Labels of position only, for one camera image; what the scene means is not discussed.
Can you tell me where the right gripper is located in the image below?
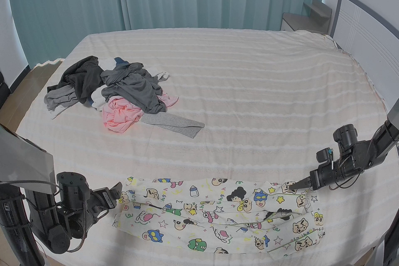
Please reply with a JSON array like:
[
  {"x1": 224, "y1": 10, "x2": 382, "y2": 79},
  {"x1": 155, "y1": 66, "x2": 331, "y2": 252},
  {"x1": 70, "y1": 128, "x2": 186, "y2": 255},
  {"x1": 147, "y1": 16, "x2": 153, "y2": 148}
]
[{"x1": 288, "y1": 162, "x2": 338, "y2": 192}]

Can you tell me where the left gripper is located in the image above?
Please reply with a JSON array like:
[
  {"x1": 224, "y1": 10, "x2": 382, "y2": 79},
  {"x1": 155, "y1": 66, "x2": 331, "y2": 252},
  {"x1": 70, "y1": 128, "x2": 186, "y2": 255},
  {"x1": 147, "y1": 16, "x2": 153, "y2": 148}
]
[{"x1": 91, "y1": 182, "x2": 123, "y2": 215}]

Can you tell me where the white printed pyjama top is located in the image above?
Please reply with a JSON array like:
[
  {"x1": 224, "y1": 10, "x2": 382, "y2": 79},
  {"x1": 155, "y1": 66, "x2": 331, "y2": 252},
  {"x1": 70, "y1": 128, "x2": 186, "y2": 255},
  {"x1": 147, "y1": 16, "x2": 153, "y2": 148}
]
[{"x1": 112, "y1": 177, "x2": 326, "y2": 260}]

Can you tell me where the pile of clothes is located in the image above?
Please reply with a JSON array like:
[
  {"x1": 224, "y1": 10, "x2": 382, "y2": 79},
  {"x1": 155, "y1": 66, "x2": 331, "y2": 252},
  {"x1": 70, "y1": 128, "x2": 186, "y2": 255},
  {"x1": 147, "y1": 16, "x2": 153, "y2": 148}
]
[{"x1": 44, "y1": 56, "x2": 205, "y2": 139}]

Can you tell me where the bed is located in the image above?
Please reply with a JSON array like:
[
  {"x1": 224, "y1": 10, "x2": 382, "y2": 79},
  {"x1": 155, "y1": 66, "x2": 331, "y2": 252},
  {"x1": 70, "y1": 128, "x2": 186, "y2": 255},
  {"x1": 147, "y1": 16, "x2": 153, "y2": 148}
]
[{"x1": 16, "y1": 0, "x2": 399, "y2": 266}]

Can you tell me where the black cabinet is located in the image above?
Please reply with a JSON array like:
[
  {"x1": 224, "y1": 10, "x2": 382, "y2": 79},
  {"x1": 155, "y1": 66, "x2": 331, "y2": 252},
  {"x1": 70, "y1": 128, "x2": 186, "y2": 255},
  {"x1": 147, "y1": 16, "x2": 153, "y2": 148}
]
[{"x1": 0, "y1": 71, "x2": 8, "y2": 109}]

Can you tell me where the grey bedside table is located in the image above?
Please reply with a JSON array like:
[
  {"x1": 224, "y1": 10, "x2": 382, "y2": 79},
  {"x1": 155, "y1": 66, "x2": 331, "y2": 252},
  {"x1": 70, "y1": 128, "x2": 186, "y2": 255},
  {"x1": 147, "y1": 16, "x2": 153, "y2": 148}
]
[{"x1": 281, "y1": 0, "x2": 332, "y2": 34}]

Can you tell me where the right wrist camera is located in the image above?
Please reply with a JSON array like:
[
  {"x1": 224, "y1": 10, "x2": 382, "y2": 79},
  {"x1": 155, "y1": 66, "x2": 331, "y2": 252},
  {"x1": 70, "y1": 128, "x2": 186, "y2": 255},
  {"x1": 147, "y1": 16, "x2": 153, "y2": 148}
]
[{"x1": 316, "y1": 148, "x2": 335, "y2": 170}]

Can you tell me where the black cable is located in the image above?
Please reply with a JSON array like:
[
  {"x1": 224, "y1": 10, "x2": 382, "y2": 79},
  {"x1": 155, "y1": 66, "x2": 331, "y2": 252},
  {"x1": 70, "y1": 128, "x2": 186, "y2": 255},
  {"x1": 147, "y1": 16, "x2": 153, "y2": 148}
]
[
  {"x1": 0, "y1": 179, "x2": 63, "y2": 197},
  {"x1": 329, "y1": 170, "x2": 365, "y2": 190}
]

